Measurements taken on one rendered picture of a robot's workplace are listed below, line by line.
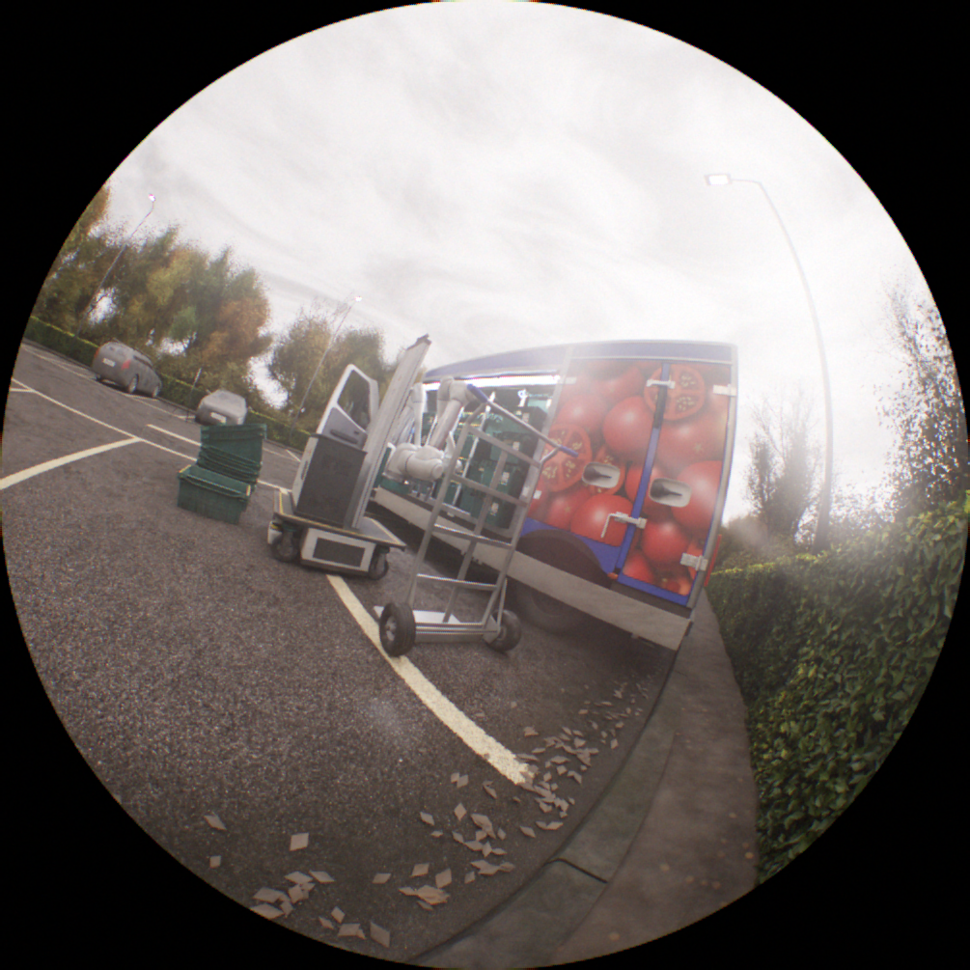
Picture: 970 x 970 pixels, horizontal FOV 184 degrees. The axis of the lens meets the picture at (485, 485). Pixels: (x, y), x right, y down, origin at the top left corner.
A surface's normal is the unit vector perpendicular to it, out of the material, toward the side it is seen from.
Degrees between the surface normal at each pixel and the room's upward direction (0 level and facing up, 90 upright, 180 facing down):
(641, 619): 90
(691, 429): 90
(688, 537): 90
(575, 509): 90
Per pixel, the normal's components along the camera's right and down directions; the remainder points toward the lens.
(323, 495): 0.62, 0.17
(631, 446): -0.64, -0.27
